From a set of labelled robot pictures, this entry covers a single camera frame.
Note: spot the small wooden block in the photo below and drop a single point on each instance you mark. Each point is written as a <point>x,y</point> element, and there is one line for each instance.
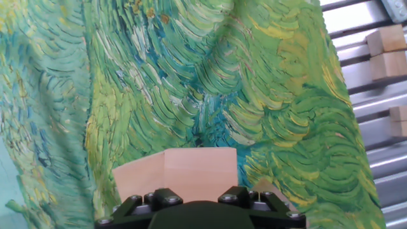
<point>386,52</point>
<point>399,122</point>

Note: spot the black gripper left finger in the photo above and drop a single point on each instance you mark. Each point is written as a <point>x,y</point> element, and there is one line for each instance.
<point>162,197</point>

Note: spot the green blue painted cloth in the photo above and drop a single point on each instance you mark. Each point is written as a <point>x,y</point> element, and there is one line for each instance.
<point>95,95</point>

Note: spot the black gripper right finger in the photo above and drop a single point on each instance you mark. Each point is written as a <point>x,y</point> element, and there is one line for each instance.
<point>237,195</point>

